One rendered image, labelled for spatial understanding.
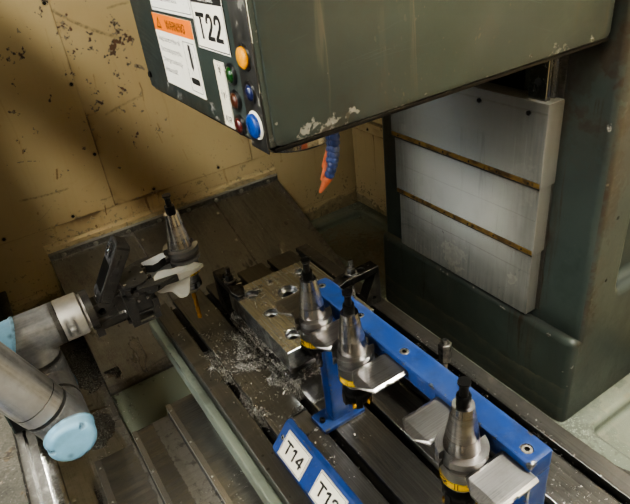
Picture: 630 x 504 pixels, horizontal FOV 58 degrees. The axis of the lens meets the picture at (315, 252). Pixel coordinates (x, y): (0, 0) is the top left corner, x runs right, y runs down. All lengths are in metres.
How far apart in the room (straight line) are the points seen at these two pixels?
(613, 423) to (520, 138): 0.80
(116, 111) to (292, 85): 1.37
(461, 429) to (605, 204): 0.69
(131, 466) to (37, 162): 1.00
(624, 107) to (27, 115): 1.59
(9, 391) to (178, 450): 0.63
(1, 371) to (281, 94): 0.53
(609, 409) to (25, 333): 1.35
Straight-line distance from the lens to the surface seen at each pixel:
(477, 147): 1.34
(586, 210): 1.27
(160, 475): 1.42
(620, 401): 1.70
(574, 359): 1.46
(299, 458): 1.09
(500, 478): 0.72
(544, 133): 1.21
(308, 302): 0.89
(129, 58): 2.00
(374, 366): 0.83
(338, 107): 0.73
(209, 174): 2.19
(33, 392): 0.93
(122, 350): 1.88
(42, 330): 1.02
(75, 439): 0.97
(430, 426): 0.76
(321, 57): 0.70
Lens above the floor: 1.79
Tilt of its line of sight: 32 degrees down
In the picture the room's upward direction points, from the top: 7 degrees counter-clockwise
